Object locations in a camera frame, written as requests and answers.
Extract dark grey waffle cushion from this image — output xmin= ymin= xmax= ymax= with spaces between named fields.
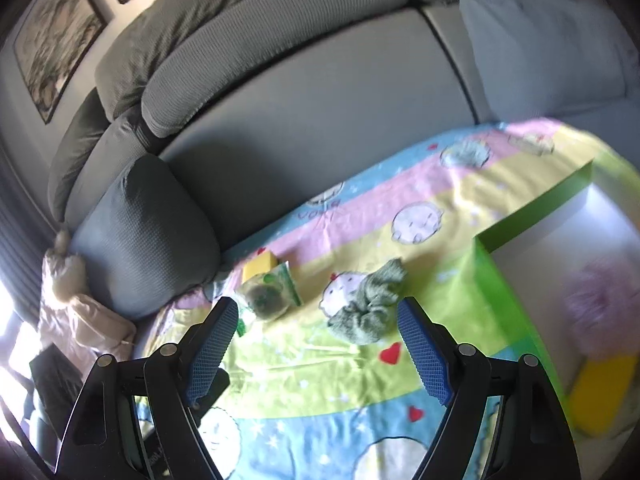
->
xmin=69 ymin=152 xmax=224 ymax=320

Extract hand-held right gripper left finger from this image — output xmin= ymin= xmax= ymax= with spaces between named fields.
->
xmin=52 ymin=296 xmax=241 ymax=480

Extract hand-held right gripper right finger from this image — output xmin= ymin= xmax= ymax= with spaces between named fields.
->
xmin=396 ymin=296 xmax=583 ymax=480

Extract cartoon printed blanket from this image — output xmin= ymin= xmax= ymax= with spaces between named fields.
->
xmin=132 ymin=117 xmax=640 ymax=480

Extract green knitted cloth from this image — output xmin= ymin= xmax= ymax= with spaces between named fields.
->
xmin=327 ymin=257 xmax=408 ymax=346

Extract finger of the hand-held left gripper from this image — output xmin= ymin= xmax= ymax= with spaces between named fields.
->
xmin=192 ymin=370 xmax=232 ymax=413

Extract light grey cushion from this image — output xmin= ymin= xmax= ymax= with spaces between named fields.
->
xmin=459 ymin=0 xmax=628 ymax=116

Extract grey sofa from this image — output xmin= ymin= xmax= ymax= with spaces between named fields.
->
xmin=47 ymin=0 xmax=640 ymax=321

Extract purple mesh cloth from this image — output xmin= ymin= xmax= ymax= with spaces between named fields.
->
xmin=562 ymin=260 xmax=640 ymax=361

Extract green cardboard box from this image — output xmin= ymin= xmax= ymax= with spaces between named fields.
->
xmin=475 ymin=157 xmax=640 ymax=436

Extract yellow green sponge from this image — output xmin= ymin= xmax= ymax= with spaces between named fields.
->
xmin=570 ymin=352 xmax=636 ymax=433
xmin=242 ymin=252 xmax=279 ymax=283

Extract dark green scouring pad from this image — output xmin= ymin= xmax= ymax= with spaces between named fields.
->
xmin=248 ymin=284 xmax=288 ymax=322

